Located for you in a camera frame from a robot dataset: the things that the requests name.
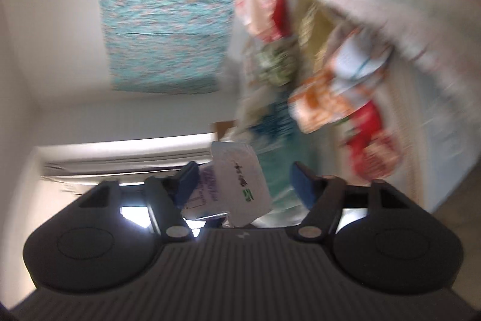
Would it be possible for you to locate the red wet wipes pack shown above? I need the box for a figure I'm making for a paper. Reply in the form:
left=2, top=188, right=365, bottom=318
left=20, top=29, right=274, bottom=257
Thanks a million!
left=344, top=100, right=402, bottom=182

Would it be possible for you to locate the white tissue packet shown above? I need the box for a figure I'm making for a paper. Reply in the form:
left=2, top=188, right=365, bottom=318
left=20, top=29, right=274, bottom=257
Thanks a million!
left=182, top=141, right=272, bottom=227

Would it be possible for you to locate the orange striped white towel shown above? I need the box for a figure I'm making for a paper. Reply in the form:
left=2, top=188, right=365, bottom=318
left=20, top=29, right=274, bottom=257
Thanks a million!
left=288, top=28, right=394, bottom=134

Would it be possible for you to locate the green fabric scrunchie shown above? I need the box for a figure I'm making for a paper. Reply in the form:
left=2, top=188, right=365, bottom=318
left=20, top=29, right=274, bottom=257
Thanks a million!
left=255, top=42, right=299, bottom=87

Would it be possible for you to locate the white plastic bag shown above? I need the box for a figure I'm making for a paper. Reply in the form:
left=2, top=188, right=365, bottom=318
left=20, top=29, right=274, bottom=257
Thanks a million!
left=223, top=86, right=320, bottom=219

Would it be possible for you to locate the teal floral curtain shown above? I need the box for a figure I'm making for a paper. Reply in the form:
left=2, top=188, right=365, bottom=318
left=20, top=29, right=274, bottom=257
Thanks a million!
left=99, top=0, right=234, bottom=94

